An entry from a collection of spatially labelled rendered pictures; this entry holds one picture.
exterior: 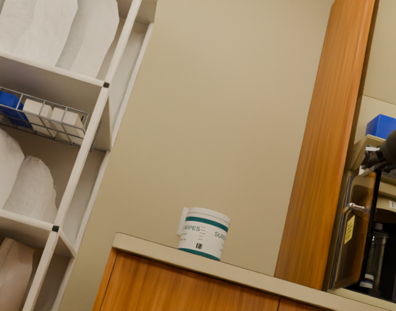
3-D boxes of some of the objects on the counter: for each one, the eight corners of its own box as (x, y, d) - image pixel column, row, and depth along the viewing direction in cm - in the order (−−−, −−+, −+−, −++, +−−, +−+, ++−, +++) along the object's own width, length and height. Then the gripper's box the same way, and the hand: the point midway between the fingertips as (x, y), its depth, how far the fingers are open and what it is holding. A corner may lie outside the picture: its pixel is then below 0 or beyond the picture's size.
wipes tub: (173, 259, 163) (185, 211, 168) (214, 271, 164) (226, 223, 168) (177, 254, 150) (191, 203, 155) (222, 266, 151) (234, 216, 156)
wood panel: (268, 302, 210) (331, 5, 254) (275, 305, 210) (337, 7, 254) (310, 297, 163) (379, -64, 208) (319, 300, 164) (386, -63, 208)
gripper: (428, 140, 137) (383, 166, 160) (380, 126, 136) (342, 153, 159) (424, 168, 135) (380, 189, 157) (375, 153, 134) (338, 177, 157)
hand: (366, 168), depth 155 cm, fingers closed
